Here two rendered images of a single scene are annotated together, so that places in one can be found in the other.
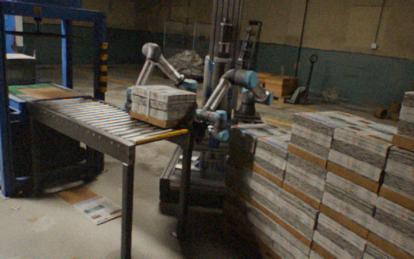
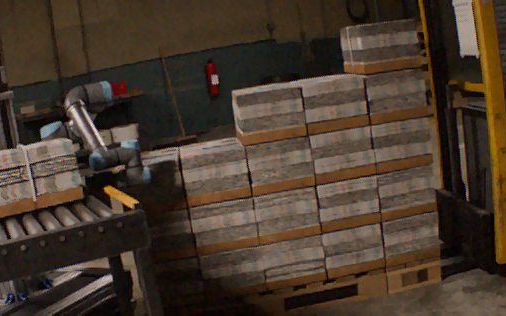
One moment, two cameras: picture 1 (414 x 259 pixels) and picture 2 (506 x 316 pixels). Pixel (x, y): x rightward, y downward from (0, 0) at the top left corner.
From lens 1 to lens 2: 218 cm
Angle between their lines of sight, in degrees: 63
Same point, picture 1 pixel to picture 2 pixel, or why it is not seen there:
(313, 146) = (282, 119)
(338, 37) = not seen: outside the picture
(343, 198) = (338, 152)
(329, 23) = not seen: outside the picture
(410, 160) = (384, 80)
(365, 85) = not seen: outside the picture
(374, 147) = (352, 84)
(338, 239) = (348, 197)
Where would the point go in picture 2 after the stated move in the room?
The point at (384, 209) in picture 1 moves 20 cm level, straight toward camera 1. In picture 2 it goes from (381, 134) to (413, 136)
